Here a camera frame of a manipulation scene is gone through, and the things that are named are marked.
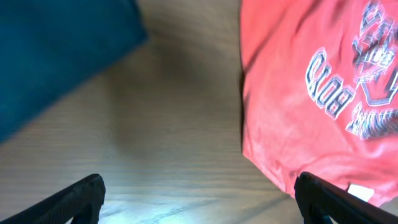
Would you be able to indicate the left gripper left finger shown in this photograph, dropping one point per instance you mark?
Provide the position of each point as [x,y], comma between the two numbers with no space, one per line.
[79,203]

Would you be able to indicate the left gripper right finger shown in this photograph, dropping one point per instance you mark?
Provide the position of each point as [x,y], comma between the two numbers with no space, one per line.
[320,202]

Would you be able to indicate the red printed t-shirt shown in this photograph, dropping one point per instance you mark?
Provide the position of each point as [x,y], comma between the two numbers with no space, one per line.
[320,92]

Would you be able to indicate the navy blue folded shorts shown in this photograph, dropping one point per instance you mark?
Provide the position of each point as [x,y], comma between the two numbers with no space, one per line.
[49,47]

